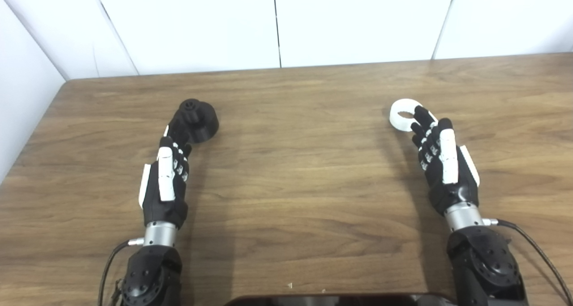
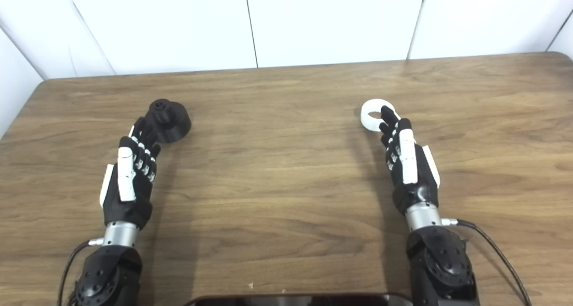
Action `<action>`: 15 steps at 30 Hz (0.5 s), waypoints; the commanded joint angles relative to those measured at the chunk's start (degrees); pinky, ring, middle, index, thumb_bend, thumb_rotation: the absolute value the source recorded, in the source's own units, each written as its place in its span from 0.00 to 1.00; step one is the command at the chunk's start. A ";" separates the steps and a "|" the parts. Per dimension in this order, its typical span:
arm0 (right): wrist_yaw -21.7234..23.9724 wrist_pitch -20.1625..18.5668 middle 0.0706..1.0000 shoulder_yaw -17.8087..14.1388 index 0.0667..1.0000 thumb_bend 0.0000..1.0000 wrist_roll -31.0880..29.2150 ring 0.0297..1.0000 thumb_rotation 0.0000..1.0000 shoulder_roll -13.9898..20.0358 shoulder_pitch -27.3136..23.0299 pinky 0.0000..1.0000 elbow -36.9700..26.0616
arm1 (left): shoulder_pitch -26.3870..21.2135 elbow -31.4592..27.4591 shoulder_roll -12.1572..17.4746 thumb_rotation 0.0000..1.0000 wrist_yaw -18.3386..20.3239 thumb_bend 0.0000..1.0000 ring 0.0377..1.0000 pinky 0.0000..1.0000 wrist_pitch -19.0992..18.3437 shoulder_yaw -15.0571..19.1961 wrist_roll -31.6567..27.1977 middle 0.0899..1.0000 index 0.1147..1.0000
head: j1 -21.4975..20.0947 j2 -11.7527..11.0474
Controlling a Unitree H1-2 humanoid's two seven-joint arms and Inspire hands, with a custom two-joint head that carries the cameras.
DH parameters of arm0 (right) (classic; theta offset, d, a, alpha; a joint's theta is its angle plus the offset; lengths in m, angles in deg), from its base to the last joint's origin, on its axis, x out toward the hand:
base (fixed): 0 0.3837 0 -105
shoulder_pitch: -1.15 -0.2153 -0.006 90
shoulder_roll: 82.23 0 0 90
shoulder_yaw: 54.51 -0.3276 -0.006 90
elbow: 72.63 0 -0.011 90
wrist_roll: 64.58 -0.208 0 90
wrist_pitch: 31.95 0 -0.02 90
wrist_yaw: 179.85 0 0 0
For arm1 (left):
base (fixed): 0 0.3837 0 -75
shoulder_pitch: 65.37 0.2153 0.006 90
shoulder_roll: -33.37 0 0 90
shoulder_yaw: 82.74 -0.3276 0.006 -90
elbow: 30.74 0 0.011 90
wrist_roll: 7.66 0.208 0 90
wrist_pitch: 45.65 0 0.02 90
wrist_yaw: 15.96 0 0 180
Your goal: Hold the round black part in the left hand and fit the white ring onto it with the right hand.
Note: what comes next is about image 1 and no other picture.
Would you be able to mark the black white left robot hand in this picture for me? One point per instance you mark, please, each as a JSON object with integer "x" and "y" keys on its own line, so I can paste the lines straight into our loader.
{"x": 166, "y": 194}

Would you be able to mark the round black plastic part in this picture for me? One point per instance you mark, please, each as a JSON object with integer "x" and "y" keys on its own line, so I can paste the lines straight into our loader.
{"x": 205, "y": 122}

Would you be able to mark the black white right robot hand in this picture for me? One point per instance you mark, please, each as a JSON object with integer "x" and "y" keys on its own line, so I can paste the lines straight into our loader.
{"x": 452, "y": 185}

